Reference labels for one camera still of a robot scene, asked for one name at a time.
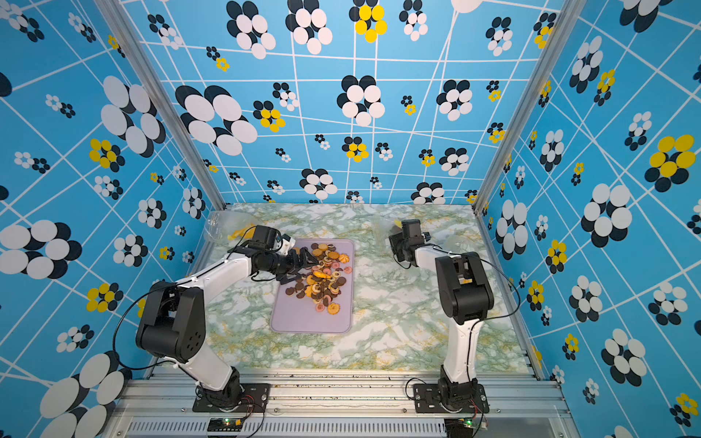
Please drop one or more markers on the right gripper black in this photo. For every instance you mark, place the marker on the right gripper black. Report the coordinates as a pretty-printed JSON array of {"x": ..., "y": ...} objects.
[{"x": 394, "y": 239}]

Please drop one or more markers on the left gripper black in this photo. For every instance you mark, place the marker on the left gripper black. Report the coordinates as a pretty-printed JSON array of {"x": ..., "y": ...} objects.
[{"x": 295, "y": 264}]

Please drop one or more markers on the lilac plastic tray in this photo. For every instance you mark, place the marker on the lilac plastic tray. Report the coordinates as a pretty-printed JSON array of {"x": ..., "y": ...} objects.
[{"x": 291, "y": 317}]

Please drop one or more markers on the ziploc bag of cookies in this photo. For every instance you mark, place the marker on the ziploc bag of cookies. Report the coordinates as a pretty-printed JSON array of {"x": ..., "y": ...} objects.
[
  {"x": 466, "y": 243},
  {"x": 224, "y": 227},
  {"x": 384, "y": 226}
]

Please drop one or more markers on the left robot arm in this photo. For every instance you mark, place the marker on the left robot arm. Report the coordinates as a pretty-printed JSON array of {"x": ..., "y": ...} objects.
[{"x": 173, "y": 322}]

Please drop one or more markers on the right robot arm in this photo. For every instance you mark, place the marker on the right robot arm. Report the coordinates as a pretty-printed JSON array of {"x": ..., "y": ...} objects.
[{"x": 465, "y": 297}]

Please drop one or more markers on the pile of poured cookies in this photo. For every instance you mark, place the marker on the pile of poured cookies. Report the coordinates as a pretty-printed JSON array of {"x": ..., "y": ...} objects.
[{"x": 325, "y": 284}]

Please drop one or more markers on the left controller board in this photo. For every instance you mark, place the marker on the left controller board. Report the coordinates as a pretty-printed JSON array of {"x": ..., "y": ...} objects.
[{"x": 225, "y": 425}]

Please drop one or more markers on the controller board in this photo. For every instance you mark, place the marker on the controller board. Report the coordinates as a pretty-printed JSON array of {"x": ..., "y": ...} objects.
[
  {"x": 461, "y": 428},
  {"x": 225, "y": 425}
]

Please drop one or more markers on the right controller board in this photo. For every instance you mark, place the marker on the right controller board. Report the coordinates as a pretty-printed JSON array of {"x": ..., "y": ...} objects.
[{"x": 461, "y": 428}]

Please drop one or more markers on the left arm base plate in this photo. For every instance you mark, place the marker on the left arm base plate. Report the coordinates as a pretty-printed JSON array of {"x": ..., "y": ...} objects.
[{"x": 240, "y": 398}]

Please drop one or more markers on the aluminium front rail frame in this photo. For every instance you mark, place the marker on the aluminium front rail frame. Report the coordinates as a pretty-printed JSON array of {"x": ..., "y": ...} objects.
[{"x": 341, "y": 403}]

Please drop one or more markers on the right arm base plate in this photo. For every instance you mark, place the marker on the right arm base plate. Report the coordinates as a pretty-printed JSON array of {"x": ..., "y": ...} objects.
[{"x": 464, "y": 398}]

